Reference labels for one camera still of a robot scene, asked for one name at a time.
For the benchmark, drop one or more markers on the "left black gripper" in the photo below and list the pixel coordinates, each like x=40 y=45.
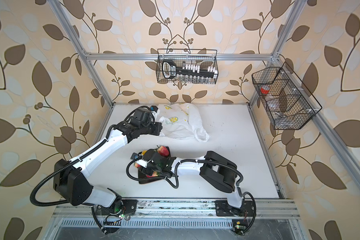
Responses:
x=158 y=127

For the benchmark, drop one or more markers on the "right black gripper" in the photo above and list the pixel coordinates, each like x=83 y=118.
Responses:
x=148 y=172

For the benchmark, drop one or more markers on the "white plastic bag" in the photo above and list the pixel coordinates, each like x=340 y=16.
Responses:
x=182 y=122

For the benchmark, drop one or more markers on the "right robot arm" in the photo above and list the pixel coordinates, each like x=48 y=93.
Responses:
x=218 y=171

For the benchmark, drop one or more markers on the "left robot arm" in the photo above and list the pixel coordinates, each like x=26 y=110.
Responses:
x=71 y=177

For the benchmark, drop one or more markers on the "black square plate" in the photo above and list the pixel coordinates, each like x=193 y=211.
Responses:
x=142 y=177

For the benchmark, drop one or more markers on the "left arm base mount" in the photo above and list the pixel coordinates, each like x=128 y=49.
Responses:
x=110 y=219

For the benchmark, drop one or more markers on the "back wire basket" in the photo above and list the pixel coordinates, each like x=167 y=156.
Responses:
x=203 y=57

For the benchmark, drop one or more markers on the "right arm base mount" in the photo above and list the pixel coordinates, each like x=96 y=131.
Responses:
x=247 y=213

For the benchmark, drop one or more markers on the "side wire basket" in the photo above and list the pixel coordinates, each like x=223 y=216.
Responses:
x=290 y=103

